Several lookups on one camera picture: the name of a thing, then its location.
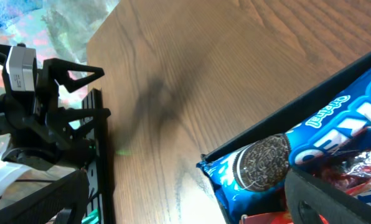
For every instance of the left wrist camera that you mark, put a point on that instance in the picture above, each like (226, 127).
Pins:
(21, 66)

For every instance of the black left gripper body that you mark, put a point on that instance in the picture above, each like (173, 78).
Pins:
(40, 135)

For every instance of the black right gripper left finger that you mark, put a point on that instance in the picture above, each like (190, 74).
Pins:
(66, 198)

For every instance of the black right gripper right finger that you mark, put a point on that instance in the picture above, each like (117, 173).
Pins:
(310, 199)

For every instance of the dark green box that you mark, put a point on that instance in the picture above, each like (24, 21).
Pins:
(295, 111)

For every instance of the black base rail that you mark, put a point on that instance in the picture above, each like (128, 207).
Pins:
(100, 176)

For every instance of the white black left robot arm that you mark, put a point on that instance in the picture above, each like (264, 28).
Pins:
(80, 152)

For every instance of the red snack bag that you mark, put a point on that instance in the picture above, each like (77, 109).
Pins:
(351, 175)

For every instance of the blue Oreo cookie pack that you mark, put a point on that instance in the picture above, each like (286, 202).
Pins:
(247, 180)

